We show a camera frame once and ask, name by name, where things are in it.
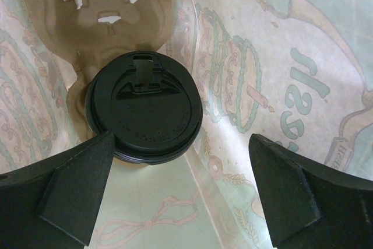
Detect green paper takeout bag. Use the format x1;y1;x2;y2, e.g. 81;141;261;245
1;0;372;248

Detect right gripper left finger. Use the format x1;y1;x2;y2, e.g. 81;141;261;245
1;132;114;248

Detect single brown cardboard cup carrier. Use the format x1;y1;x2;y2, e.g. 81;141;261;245
24;0;174;141

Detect black coffee lid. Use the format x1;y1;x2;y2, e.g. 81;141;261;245
85;51;203;165

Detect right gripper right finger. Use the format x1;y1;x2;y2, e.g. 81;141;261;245
248;134;372;248

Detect brown paper coffee cup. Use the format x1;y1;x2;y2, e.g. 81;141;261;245
113;157;148;169

